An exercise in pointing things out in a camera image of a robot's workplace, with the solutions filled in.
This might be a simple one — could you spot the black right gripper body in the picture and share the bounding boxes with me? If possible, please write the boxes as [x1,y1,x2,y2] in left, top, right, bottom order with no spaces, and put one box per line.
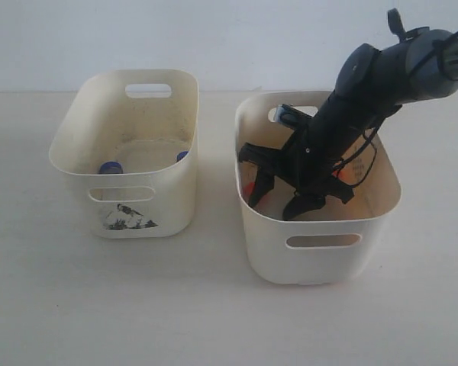
[239,114,353,202]

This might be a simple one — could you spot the orange-capped tube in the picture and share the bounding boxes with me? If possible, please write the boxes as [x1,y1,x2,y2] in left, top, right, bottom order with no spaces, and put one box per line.
[243,181,255,196]

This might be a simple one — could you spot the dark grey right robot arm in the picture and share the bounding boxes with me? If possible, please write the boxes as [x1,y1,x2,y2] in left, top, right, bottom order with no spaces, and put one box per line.
[237,27,458,220]

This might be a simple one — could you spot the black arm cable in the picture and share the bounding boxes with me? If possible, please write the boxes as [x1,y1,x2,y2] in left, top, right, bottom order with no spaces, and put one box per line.
[334,127,379,188]

